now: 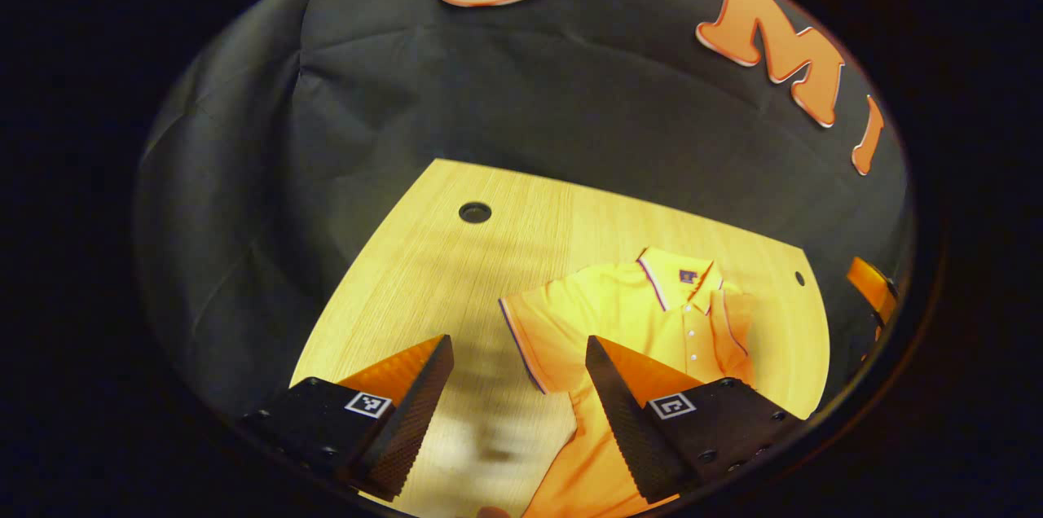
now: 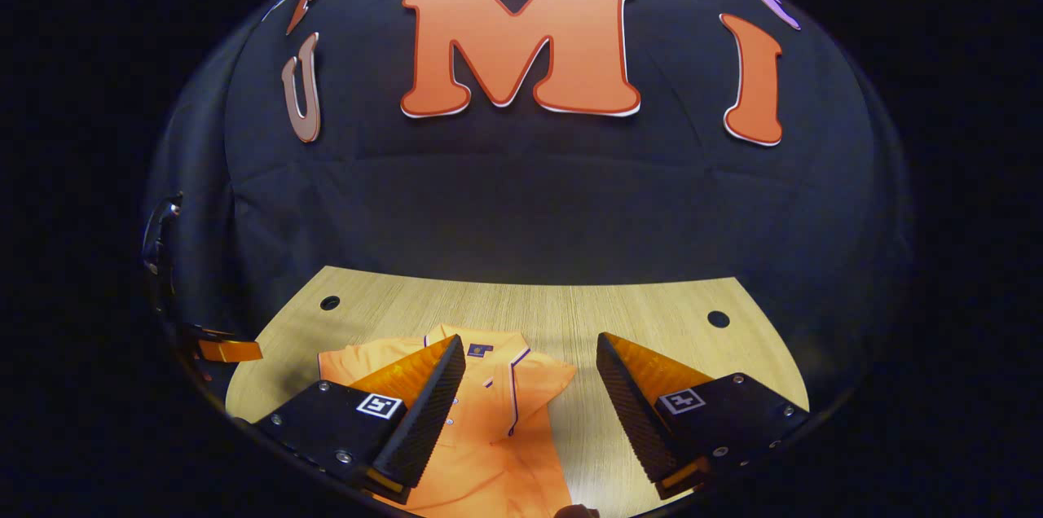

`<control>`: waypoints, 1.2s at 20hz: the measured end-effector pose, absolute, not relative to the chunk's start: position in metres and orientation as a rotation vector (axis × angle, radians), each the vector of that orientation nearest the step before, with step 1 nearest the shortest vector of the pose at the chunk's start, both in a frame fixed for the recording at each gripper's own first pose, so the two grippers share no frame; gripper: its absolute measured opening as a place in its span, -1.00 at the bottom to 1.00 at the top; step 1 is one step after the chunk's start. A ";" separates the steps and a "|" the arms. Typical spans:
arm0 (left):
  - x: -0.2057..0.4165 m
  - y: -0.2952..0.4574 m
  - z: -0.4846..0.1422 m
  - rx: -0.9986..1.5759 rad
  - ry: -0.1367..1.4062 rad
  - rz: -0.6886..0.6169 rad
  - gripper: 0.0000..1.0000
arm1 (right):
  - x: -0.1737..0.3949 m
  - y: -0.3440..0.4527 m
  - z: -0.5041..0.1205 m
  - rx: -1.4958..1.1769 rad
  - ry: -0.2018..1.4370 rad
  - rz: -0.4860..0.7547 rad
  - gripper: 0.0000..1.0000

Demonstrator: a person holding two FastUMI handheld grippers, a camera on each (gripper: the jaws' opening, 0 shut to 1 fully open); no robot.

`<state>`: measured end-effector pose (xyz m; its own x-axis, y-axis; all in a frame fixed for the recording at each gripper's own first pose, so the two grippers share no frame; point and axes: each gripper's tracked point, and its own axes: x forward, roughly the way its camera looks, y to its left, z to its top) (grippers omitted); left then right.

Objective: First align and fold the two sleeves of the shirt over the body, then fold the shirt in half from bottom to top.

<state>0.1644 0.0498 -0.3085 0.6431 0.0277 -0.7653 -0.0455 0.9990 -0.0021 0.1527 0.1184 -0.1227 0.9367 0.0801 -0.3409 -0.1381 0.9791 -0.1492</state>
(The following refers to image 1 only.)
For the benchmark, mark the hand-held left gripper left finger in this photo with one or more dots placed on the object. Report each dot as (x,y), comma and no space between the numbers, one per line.
(415,412)

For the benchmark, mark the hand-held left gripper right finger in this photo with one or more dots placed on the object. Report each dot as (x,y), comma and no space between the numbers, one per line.
(623,412)

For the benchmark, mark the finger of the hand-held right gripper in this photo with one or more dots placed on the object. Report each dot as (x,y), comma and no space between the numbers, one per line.
(870,282)

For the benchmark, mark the orange polo T-shirt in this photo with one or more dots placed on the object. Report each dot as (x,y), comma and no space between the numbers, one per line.
(619,314)

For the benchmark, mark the black backdrop cloth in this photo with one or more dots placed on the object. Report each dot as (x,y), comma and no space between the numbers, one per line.
(489,94)

